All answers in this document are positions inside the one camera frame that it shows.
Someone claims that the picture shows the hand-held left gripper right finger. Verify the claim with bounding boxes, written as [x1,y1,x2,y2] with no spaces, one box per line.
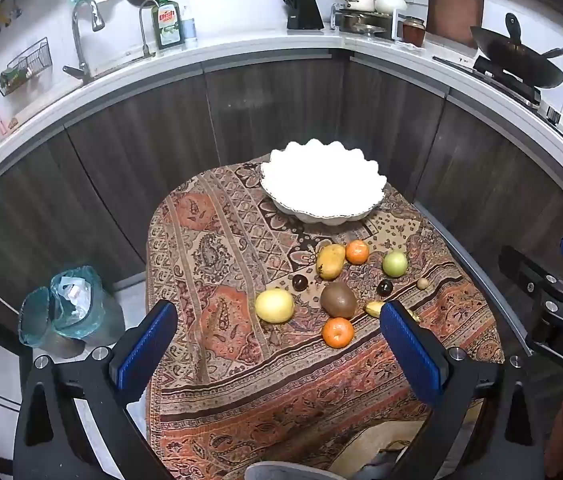
[379,301,547,480]

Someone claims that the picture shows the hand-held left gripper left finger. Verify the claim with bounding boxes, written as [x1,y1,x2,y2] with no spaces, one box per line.
[13,299,180,480]

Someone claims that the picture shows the small banana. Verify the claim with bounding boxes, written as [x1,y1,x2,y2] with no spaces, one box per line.
[364,301,419,322]

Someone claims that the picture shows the orange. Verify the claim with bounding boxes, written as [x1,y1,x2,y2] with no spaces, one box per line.
[322,317,355,349]
[345,240,370,266]

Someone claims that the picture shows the brown kiwi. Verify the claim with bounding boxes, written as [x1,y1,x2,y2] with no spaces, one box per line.
[320,281,358,319]

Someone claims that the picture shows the green apple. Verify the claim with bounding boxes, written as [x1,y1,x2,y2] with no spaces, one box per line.
[382,250,408,278]

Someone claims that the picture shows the yellow mango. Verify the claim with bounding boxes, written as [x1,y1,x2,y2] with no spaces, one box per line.
[316,243,346,281]

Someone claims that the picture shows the yellow apple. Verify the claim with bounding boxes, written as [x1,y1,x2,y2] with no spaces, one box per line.
[255,288,295,323]

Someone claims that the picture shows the white scalloped bowl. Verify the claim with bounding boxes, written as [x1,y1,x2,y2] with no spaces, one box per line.
[260,139,389,223]

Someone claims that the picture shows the trash bin with green bag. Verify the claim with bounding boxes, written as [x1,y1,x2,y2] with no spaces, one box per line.
[18,266,125,358]

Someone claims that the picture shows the patterned paisley tablecloth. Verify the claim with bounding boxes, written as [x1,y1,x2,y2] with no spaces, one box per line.
[146,157,505,480]

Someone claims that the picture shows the gas stove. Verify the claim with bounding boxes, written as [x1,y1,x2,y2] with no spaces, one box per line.
[471,55,545,111]

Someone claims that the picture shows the black wok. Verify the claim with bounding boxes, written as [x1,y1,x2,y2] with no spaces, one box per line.
[470,12,563,88]

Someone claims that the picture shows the dark wood kitchen cabinets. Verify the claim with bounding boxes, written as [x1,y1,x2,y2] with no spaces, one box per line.
[0,47,563,321]

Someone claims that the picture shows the brown ceramic jar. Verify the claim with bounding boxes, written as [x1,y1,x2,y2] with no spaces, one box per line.
[401,16,426,46]

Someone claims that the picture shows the brown cutting board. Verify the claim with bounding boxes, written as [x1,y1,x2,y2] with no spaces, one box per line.
[427,0,485,51]

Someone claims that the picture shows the steel dish rack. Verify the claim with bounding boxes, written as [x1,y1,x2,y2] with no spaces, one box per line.
[331,4,405,38]

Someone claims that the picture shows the white kitchen countertop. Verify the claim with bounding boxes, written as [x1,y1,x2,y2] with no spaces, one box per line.
[0,25,563,201]

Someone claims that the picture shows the small chrome tap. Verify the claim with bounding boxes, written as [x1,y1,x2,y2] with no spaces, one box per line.
[139,0,162,58]

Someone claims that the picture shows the chrome kitchen faucet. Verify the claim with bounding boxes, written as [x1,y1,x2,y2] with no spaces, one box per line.
[63,0,106,81]

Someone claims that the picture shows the green dish soap bottle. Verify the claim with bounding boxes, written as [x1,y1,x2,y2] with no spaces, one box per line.
[152,0,186,51]

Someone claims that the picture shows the black knife block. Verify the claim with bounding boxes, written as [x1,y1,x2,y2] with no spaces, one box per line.
[278,0,325,31]

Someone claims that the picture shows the black wire basket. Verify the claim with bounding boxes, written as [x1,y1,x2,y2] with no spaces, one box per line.
[0,37,53,96]

